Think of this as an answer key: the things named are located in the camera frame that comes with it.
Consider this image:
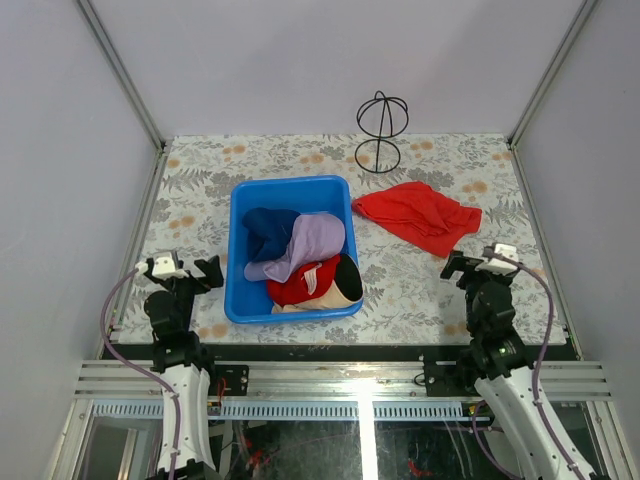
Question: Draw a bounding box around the red cloth hat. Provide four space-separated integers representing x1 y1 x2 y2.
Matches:
352 181 482 258

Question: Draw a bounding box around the right aluminium frame post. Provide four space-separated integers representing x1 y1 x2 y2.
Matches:
506 0 601 150

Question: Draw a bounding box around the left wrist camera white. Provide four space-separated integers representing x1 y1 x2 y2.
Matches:
135 250 187 280

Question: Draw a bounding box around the left aluminium frame post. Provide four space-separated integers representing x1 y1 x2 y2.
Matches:
74 0 166 151

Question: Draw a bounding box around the purple cable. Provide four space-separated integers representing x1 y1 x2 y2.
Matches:
101 267 181 476
469 252 601 476

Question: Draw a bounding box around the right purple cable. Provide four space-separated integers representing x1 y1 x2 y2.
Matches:
469 252 601 476

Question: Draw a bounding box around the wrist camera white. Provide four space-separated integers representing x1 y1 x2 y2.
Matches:
475 243 519 276
135 250 187 280

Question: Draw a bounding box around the black wire hat stand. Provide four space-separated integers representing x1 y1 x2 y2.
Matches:
354 90 410 175

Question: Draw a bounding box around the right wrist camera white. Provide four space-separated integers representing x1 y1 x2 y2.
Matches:
475 243 519 276

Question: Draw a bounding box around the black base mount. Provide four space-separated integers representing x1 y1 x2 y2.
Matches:
422 359 477 398
209 364 250 400

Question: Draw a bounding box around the beige black hat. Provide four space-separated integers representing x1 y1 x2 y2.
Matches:
272 254 363 313

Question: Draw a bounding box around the navy blue hat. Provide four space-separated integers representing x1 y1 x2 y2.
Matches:
242 208 300 263

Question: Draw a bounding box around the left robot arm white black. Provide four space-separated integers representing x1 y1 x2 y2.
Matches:
143 251 224 479

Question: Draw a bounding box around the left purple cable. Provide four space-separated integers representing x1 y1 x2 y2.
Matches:
101 267 181 476

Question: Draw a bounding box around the lilac bucket hat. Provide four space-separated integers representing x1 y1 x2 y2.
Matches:
244 213 346 283

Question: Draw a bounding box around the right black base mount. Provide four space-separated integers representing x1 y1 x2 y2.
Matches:
422 359 477 398

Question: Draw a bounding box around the aluminium frame post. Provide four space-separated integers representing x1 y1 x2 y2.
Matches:
74 0 166 151
506 0 601 150

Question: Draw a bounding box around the blue plastic bin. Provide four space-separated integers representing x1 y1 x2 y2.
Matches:
224 175 362 325

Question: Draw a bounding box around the blue white cable duct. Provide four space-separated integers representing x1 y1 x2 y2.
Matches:
93 400 471 422

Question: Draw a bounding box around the aluminium front rail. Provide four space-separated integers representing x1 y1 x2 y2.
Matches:
74 360 613 402

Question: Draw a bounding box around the red cap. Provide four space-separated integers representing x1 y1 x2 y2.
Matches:
266 254 341 307

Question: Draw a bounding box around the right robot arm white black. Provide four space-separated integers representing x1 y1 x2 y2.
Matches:
440 243 600 479

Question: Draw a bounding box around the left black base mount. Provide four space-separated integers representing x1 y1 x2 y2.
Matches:
209 364 250 400

